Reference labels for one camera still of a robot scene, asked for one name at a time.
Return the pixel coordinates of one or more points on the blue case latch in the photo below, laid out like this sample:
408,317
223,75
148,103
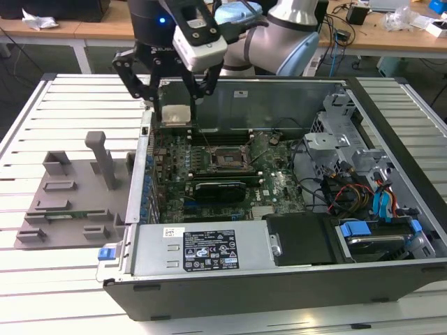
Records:
106,253

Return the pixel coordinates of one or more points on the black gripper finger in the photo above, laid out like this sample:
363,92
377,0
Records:
211,80
127,70

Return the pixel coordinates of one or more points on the silver metal drive cage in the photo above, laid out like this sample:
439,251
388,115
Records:
324,141

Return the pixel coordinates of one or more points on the black plastic shroud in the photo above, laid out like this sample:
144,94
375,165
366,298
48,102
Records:
300,240

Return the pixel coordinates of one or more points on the grey parts rack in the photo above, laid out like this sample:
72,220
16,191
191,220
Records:
84,195

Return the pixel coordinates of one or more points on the black open PC case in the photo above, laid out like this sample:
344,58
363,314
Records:
244,300

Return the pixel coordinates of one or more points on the grey flat device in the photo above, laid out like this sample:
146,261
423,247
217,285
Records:
387,4

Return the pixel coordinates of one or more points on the black RAM slot bank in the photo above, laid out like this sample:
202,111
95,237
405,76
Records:
227,178
223,137

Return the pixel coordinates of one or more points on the grey power supply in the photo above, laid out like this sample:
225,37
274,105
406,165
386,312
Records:
153,251

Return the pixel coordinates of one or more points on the CPU socket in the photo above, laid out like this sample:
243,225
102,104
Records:
227,160

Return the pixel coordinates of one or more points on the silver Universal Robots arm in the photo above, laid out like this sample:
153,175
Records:
265,42

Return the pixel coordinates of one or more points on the blue box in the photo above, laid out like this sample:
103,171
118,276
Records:
438,6

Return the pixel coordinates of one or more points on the crumpled white paper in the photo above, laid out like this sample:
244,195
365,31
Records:
38,21

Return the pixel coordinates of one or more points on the teal box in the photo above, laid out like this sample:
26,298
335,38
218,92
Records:
391,65

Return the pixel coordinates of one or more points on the white power strip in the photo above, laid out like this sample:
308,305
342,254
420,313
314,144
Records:
314,67

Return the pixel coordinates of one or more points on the small silver heatsink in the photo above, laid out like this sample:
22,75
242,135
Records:
262,212

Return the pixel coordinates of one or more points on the round coin battery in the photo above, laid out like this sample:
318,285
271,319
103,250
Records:
274,140

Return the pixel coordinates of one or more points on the green motherboard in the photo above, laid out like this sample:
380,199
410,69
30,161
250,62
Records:
272,188

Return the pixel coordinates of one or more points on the clear plastic bag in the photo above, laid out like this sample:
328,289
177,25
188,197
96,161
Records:
401,17

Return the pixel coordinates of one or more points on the small black adapter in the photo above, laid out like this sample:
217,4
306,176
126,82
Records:
343,35

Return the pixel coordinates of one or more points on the small black box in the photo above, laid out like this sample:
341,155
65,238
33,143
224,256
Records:
356,14

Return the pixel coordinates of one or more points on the black flat case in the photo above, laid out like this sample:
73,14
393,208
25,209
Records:
70,8

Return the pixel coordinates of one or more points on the blue disk carrier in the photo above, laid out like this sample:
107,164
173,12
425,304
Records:
354,230

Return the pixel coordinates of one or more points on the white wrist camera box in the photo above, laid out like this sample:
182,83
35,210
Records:
206,52

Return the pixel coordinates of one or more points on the silver metal disk bay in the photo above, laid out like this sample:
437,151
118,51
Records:
424,244

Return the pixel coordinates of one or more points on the black graphics card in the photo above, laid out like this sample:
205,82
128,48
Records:
220,192

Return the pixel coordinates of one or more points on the silver hard disk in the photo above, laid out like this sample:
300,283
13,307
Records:
377,244

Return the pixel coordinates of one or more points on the silver CPU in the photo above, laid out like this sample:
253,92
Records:
176,114

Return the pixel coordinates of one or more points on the wooden desk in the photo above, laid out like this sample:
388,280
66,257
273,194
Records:
104,29

